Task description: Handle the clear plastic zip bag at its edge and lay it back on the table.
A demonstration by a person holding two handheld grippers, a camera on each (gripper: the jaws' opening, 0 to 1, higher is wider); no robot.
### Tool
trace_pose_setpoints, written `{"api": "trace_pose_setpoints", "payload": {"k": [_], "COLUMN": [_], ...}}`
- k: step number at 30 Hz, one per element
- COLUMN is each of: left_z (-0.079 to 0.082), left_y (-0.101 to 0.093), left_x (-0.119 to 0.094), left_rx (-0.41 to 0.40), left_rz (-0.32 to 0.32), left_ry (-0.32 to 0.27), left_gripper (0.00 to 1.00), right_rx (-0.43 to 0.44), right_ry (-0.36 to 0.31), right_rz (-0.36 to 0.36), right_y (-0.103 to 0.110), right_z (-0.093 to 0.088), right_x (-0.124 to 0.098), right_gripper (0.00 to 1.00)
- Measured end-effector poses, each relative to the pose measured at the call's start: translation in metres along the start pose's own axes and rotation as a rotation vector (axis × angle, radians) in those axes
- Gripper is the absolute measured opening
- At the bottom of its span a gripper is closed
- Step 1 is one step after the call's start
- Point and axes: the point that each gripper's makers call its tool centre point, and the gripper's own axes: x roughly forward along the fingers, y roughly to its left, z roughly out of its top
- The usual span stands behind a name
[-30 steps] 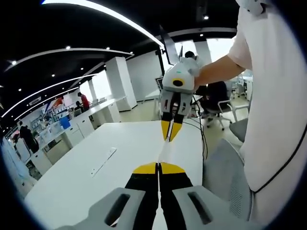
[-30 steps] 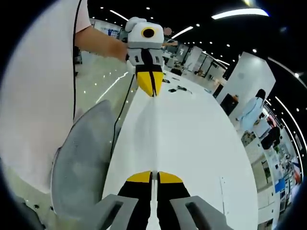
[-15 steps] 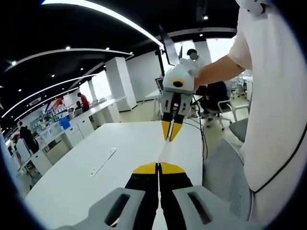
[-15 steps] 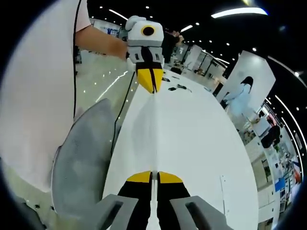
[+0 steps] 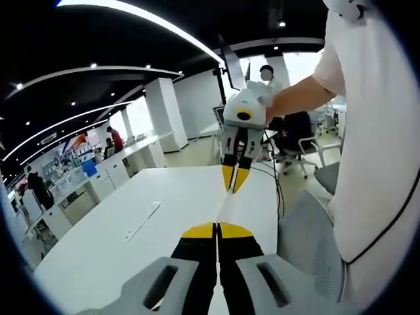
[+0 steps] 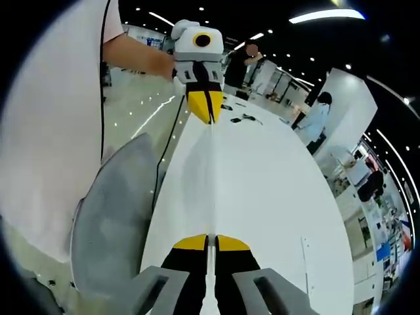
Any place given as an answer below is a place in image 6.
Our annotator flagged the white square pillar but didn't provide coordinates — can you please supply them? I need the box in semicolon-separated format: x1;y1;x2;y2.
310;67;378;161

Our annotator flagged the thin black cable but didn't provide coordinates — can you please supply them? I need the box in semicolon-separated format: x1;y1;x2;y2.
151;94;186;214
99;0;113;161

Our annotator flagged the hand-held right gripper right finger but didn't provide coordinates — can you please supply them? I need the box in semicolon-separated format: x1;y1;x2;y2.
215;234;321;315

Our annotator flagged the grey mesh office chair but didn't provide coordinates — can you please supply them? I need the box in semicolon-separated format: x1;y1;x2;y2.
69;133;159;298

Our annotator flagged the clear food packaging bag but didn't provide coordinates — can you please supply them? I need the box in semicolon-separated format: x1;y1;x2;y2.
182;123;219;315

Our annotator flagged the person in white shirt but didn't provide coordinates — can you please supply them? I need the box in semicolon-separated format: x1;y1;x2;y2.
0;0;125;263

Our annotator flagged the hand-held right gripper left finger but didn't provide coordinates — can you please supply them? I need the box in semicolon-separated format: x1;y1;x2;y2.
131;233;209;315

